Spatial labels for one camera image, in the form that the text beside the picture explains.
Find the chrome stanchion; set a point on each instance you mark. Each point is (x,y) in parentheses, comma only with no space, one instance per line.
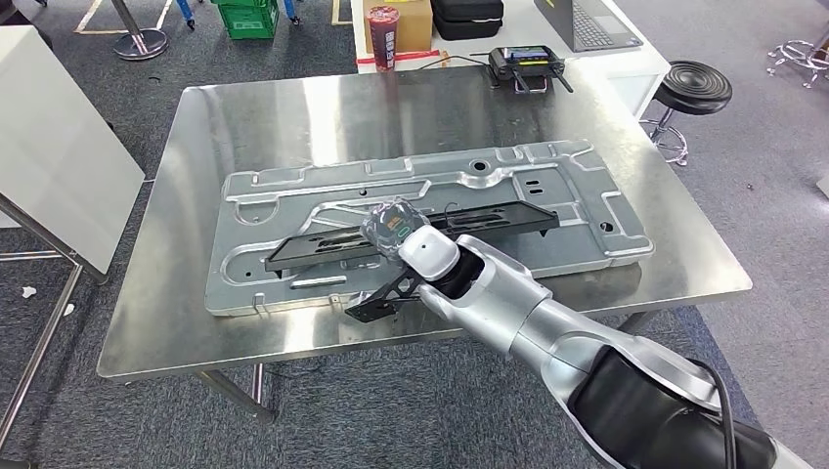
(142,45)

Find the black plastic panel part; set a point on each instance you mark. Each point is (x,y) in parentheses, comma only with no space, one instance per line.
(291,262)

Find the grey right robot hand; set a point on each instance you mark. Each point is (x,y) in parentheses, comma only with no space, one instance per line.
(395,226)

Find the white paper scrap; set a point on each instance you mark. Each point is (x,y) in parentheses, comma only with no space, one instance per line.
(29,292)
(69,309)

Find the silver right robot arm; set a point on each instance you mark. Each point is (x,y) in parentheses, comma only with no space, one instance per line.
(518,304)

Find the white desk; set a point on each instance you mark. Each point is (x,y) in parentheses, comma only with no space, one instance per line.
(518,26)

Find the black camera bracket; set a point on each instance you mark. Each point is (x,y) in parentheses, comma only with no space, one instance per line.
(375,304)

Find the white table with steel legs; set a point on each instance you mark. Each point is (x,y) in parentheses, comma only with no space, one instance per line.
(65,142)

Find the black round stool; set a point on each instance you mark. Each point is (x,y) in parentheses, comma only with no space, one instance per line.
(693,85)

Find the brown cardboard box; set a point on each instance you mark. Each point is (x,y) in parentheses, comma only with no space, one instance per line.
(414,26)

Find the black carry case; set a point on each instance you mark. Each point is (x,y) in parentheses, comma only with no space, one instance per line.
(466,19)

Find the grey laptop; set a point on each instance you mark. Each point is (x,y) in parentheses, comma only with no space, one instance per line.
(583,26)

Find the red tape strip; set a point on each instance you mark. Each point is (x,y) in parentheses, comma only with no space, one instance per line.
(421,55)

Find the green plastic crate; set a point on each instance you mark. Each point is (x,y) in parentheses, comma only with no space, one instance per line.
(249,22)

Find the black remote controller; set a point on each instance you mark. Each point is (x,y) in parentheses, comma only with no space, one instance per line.
(524,63)

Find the chrome chair base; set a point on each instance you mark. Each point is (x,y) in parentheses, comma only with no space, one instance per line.
(800,55)

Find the stainless steel workbench table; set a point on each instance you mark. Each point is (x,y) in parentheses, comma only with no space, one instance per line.
(162,324)

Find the red drink cup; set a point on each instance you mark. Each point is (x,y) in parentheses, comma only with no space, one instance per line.
(383,39)

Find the silver stamped metal panel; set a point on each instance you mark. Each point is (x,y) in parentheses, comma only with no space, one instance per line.
(492,194)

